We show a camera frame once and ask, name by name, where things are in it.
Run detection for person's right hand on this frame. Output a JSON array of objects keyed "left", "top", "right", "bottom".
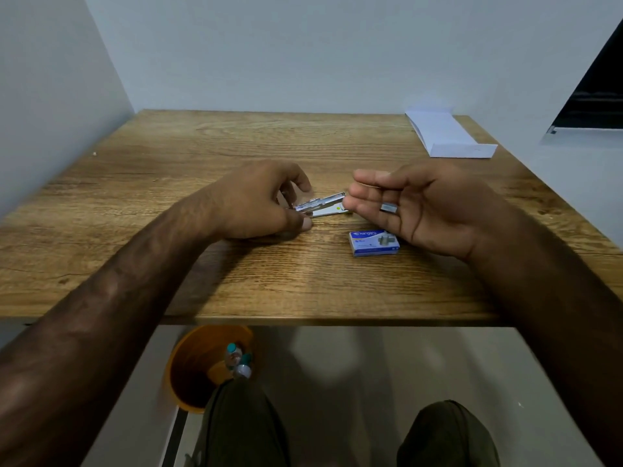
[{"left": 342, "top": 160, "right": 502, "bottom": 262}]

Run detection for person's left hand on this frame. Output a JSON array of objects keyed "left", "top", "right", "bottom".
[{"left": 187, "top": 159, "right": 313, "bottom": 241}]

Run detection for white papers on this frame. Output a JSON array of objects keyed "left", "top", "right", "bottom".
[{"left": 404, "top": 109, "right": 498, "bottom": 159}]

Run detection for blue staples box sleeve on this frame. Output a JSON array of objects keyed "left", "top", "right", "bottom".
[{"left": 348, "top": 229, "right": 401, "bottom": 258}]

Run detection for yellow and silver stapler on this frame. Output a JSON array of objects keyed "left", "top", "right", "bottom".
[{"left": 293, "top": 191, "right": 352, "bottom": 219}]

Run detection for person's left forearm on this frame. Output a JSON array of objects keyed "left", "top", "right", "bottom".
[{"left": 0, "top": 198, "right": 230, "bottom": 467}]

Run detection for person's right forearm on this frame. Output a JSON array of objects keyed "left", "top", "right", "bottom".
[{"left": 465, "top": 206, "right": 623, "bottom": 467}]

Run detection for person's left leg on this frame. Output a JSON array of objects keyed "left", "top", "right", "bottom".
[{"left": 187, "top": 379, "right": 291, "bottom": 467}]

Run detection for person's leg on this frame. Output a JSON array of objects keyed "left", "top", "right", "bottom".
[
  {"left": 397, "top": 400, "right": 501, "bottom": 467},
  {"left": 187, "top": 379, "right": 291, "bottom": 467}
]

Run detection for person's right leg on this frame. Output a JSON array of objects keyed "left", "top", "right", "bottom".
[{"left": 397, "top": 400, "right": 501, "bottom": 467}]

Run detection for orange waste bin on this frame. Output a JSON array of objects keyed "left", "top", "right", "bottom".
[{"left": 165, "top": 325, "right": 255, "bottom": 415}]

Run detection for black table leg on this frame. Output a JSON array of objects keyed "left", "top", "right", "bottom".
[{"left": 160, "top": 407, "right": 188, "bottom": 467}]

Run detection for black window frame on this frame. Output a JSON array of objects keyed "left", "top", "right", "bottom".
[{"left": 547, "top": 19, "right": 623, "bottom": 134}]

